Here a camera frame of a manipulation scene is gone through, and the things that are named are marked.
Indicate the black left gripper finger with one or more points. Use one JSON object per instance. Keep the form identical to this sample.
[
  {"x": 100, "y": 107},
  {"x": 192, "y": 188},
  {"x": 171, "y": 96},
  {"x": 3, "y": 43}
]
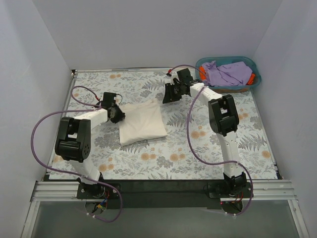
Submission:
[
  {"x": 117, "y": 118},
  {"x": 118, "y": 112}
]

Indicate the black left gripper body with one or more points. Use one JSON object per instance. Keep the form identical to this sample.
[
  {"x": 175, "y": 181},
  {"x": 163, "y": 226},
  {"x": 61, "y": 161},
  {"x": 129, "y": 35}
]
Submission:
[{"x": 118, "y": 115}]

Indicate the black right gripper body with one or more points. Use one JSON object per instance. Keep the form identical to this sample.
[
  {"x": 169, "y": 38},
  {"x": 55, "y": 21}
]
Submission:
[{"x": 171, "y": 91}]

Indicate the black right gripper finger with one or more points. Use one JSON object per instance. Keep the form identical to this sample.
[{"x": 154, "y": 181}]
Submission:
[
  {"x": 168, "y": 94},
  {"x": 176, "y": 94}
]

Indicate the cream white t shirt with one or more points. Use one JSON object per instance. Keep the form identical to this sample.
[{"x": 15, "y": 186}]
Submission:
[{"x": 142, "y": 122}]

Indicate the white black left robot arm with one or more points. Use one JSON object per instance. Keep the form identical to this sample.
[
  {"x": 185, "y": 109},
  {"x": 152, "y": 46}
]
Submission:
[{"x": 73, "y": 141}]

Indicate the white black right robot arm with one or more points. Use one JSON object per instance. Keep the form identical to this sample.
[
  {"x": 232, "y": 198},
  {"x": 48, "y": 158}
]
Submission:
[{"x": 223, "y": 119}]

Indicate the teal plastic laundry basket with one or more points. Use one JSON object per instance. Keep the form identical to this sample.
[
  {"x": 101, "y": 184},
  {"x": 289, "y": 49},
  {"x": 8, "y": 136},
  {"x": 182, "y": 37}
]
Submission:
[{"x": 228, "y": 60}]

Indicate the lavender purple t shirt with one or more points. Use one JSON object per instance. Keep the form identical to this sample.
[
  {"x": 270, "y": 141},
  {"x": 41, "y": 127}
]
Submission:
[{"x": 227, "y": 75}]

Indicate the floral patterned table mat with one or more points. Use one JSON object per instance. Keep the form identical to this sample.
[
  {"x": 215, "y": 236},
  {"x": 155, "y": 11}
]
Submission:
[{"x": 169, "y": 157}]

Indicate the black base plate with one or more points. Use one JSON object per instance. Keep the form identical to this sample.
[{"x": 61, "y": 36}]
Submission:
[{"x": 161, "y": 196}]

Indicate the aluminium frame rail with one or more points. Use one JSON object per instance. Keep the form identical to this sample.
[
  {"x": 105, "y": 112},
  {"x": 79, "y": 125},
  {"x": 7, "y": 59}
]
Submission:
[{"x": 266, "y": 189}]

